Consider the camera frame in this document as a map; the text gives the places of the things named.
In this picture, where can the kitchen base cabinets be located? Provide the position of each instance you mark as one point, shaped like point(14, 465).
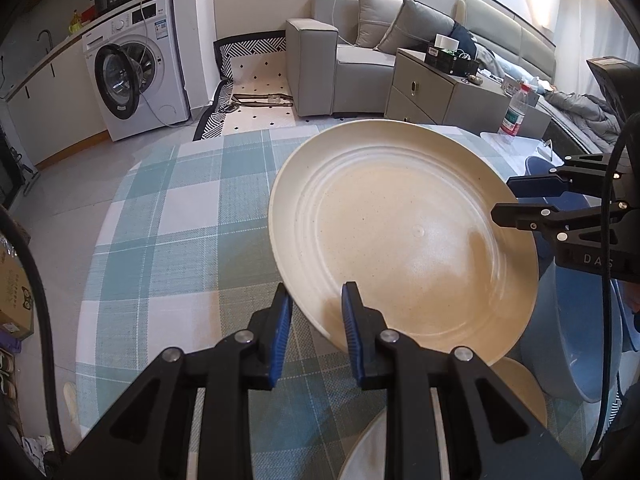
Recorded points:
point(55, 110)

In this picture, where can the bed with padded headboard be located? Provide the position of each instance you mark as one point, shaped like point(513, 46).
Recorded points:
point(500, 25)

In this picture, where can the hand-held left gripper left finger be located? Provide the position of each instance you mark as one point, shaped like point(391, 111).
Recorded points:
point(277, 340)

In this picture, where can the dark blue jacket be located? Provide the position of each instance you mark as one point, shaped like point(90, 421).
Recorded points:
point(465, 35)

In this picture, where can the grey bedside cabinet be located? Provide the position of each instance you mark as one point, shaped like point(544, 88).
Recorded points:
point(425, 95)

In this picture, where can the cream plate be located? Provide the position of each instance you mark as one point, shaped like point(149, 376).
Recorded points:
point(400, 220)
point(520, 385)

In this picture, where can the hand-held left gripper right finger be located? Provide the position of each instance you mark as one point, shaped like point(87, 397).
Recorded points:
point(352, 340)

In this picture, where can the small white box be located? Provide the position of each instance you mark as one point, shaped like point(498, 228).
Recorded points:
point(446, 41)

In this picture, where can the yellow oil bottle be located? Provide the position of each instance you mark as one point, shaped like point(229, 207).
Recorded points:
point(75, 24)

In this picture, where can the light grey pillow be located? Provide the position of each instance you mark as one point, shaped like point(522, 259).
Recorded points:
point(375, 20)

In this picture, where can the grey duvet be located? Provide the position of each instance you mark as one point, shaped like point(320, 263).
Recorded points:
point(580, 115)

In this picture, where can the dark grey pillow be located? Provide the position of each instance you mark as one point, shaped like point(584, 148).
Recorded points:
point(415, 30)

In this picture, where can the red container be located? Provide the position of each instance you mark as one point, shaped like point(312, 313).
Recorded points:
point(89, 14)

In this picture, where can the white curtain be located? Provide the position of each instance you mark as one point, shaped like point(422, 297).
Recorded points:
point(585, 15)

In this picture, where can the grey white box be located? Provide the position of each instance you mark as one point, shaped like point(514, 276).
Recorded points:
point(520, 84)

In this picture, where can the kitchen faucet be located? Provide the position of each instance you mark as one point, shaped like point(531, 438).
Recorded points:
point(49, 35)

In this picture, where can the plastic water bottle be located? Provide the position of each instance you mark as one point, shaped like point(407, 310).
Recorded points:
point(515, 115)

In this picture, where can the marble side table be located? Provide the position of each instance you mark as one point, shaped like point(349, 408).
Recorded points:
point(530, 149)

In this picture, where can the grey storage cabinet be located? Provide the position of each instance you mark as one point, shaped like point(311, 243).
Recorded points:
point(535, 120)

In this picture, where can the grey sofa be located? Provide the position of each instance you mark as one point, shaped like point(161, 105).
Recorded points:
point(315, 70)

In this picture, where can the checked tablecloth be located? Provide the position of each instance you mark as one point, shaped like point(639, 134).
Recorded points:
point(175, 240)

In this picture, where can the cardboard box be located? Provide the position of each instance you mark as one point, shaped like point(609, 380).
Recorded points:
point(15, 300)

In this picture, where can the white washing machine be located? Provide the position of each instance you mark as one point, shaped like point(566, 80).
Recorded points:
point(160, 60)

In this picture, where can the black storage box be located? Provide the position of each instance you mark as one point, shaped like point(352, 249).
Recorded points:
point(450, 62)

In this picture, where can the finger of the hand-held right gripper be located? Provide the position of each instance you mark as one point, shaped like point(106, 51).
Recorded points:
point(535, 185)
point(520, 215)

